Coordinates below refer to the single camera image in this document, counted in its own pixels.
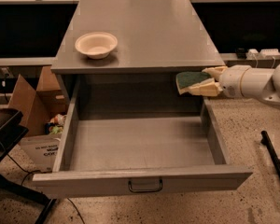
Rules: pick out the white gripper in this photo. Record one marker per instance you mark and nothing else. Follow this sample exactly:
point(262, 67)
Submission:
point(230, 80)

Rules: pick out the green and yellow sponge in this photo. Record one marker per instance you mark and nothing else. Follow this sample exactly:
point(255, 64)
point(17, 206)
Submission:
point(189, 82)

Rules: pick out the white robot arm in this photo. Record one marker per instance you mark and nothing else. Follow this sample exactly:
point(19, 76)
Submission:
point(263, 84)

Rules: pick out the open grey top drawer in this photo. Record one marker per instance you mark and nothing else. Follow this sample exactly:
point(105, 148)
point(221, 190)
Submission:
point(110, 138)

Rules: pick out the white power strip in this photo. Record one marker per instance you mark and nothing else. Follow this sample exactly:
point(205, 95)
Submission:
point(263, 54)

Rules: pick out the grey metal cabinet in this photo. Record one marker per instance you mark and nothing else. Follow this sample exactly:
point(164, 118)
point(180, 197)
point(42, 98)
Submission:
point(156, 40)

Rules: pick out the black floor stand bar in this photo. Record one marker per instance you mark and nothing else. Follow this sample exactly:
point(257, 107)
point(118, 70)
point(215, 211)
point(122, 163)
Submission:
point(266, 141)

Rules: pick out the white paper bowl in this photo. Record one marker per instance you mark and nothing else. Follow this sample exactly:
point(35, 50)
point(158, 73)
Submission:
point(96, 45)

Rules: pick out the colourful items in box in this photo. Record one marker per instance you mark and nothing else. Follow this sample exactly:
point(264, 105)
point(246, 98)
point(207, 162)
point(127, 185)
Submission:
point(55, 125)

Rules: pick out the brown cardboard box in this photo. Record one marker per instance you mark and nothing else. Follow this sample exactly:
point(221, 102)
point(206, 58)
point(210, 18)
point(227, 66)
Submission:
point(39, 105)

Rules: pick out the white printed cardboard box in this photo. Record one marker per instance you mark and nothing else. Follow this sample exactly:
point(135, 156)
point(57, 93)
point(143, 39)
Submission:
point(42, 150)

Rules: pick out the black drawer handle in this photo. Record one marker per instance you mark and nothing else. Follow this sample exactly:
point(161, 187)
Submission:
point(144, 185)

